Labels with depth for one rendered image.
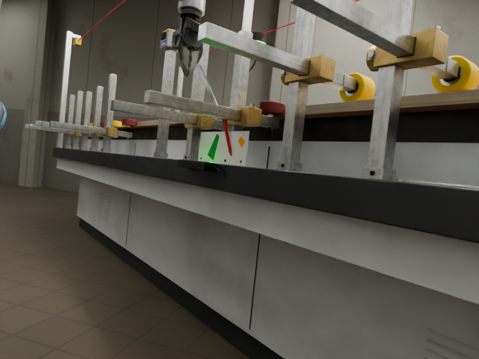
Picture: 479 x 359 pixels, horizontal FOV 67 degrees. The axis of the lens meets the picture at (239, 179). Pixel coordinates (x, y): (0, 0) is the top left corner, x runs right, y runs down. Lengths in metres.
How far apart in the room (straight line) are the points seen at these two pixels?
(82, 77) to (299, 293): 5.94
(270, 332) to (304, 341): 0.15
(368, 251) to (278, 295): 0.55
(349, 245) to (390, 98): 0.31
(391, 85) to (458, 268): 0.35
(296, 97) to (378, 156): 0.27
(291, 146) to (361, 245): 0.29
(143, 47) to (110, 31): 0.69
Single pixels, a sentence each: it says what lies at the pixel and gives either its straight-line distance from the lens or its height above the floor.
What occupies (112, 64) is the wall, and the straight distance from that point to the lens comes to 6.41.
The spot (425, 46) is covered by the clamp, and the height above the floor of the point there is 0.94.
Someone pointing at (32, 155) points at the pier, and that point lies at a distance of 6.95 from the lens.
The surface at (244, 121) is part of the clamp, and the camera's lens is 1.05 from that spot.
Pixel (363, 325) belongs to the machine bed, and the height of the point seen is 0.32.
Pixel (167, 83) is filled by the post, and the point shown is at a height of 1.01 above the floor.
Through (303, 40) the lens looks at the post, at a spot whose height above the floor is 1.02.
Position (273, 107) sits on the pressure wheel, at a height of 0.89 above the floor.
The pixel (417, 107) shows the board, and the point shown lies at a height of 0.87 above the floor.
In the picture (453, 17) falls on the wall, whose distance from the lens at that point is 5.41.
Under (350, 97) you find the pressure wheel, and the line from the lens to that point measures 1.04.
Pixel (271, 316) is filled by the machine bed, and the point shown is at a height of 0.21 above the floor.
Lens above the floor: 0.70
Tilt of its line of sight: 2 degrees down
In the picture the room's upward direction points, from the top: 6 degrees clockwise
